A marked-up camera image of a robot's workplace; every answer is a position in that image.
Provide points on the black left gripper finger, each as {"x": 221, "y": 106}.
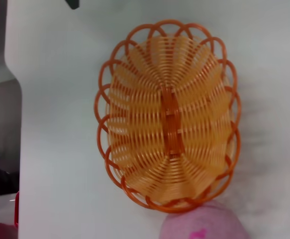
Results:
{"x": 73, "y": 3}

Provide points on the orange woven plastic basket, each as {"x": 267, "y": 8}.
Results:
{"x": 147, "y": 119}

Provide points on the pink plush peach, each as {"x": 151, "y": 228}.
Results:
{"x": 204, "y": 224}

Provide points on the black bulky floor object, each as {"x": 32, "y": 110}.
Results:
{"x": 0, "y": 181}

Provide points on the red plastic bin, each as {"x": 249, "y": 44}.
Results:
{"x": 16, "y": 211}

